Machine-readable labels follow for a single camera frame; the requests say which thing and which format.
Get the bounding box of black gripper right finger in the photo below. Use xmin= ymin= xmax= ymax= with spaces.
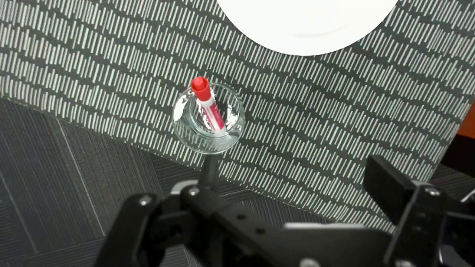
xmin=363 ymin=155 xmax=450 ymax=267

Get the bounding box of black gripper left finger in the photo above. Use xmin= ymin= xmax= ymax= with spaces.
xmin=94 ymin=156 xmax=235 ymax=267

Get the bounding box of red marker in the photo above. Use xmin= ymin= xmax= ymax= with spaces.
xmin=190 ymin=76 xmax=227 ymax=135

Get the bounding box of clear glass cup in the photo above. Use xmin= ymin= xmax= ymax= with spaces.
xmin=171 ymin=82 xmax=247 ymax=155

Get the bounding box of grey patterned table cloth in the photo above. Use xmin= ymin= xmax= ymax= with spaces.
xmin=0 ymin=0 xmax=475 ymax=235

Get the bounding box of white round plate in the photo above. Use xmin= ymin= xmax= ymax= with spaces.
xmin=216 ymin=0 xmax=400 ymax=58

